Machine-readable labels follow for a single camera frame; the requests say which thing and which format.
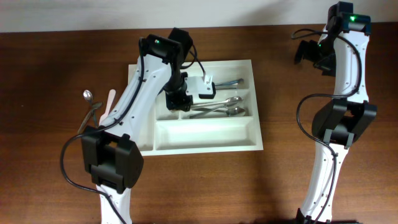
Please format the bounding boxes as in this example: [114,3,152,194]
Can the black left camera cable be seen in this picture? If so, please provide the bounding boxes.
[59,37,208,224]

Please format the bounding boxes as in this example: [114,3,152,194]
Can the steel fork underneath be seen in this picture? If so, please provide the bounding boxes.
[215,78,244,87]

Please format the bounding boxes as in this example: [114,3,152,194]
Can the pink plastic knife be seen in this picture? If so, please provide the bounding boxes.
[99,89,116,124]

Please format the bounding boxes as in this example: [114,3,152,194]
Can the small steel teaspoon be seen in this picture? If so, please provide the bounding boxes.
[83,90,93,106]

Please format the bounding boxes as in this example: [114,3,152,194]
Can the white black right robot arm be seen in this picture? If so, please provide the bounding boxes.
[291,1,377,223]

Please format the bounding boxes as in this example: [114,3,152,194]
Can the black camera cable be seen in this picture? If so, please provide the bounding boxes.
[59,37,208,224]
[290,28,363,224]

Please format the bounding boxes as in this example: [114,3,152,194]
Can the black right camera cable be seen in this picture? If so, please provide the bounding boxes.
[290,28,363,224]

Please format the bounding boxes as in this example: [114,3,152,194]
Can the dark steel teaspoon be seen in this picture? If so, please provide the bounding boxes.
[77,102,103,134]

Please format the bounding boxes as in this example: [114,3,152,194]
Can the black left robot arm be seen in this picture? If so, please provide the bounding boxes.
[81,28,193,223]

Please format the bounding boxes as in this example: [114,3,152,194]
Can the steel spoon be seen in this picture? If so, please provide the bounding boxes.
[189,107,246,119]

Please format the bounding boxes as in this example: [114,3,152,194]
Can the steel tweezers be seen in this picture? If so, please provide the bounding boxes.
[194,101,243,113]

